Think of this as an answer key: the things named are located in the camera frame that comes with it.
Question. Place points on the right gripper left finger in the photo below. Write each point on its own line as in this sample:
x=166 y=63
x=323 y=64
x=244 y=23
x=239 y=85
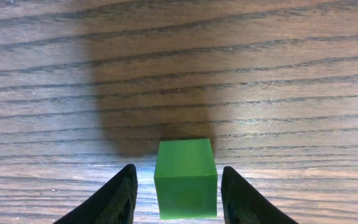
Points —
x=117 y=199

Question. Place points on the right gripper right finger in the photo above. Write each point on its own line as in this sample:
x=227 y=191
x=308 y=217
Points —
x=241 y=199

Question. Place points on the green cube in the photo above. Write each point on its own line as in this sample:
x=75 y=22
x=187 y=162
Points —
x=185 y=180

